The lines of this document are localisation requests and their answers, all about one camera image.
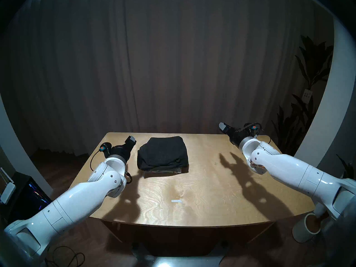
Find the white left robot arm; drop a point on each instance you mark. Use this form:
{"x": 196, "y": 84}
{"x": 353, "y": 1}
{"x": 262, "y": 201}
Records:
{"x": 69, "y": 202}

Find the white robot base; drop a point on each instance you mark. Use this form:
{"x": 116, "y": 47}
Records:
{"x": 178, "y": 259}

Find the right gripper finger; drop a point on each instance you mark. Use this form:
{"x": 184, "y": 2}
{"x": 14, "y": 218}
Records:
{"x": 225, "y": 127}

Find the brown pleated curtain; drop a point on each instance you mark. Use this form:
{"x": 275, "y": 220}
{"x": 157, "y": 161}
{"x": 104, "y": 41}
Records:
{"x": 167, "y": 60}

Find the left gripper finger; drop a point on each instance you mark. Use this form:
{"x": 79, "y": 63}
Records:
{"x": 131, "y": 140}

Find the grey shorts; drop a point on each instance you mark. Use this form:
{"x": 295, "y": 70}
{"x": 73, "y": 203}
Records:
{"x": 167, "y": 170}

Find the small white box device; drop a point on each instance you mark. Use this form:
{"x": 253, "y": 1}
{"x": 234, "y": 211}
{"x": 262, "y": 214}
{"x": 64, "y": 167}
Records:
{"x": 7, "y": 190}

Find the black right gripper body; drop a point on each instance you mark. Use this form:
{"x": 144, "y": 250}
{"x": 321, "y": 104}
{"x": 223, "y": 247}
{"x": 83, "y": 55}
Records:
{"x": 239, "y": 135}

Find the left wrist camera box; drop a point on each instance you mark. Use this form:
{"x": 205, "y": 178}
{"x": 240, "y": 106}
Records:
{"x": 105, "y": 148}

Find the tall dark leafy plant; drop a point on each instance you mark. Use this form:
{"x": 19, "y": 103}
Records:
{"x": 314, "y": 63}

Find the white plant tag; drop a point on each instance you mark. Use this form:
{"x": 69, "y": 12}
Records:
{"x": 307, "y": 96}

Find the small dark potted plant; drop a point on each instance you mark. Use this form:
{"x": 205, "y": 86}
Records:
{"x": 347, "y": 169}

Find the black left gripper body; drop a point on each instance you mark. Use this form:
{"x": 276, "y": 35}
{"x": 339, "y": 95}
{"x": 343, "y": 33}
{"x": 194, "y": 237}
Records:
{"x": 122, "y": 151}

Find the white round plant pot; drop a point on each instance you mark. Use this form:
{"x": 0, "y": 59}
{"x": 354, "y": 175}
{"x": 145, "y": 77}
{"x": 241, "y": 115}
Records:
{"x": 303, "y": 230}

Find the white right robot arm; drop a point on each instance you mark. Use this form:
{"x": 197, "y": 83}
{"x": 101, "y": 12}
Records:
{"x": 294, "y": 169}

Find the black computer tower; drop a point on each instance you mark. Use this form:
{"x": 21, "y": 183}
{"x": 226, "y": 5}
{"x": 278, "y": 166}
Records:
{"x": 25, "y": 202}

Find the black shorts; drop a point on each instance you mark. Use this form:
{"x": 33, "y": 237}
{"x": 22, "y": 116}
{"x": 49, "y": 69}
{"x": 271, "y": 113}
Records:
{"x": 164, "y": 152}

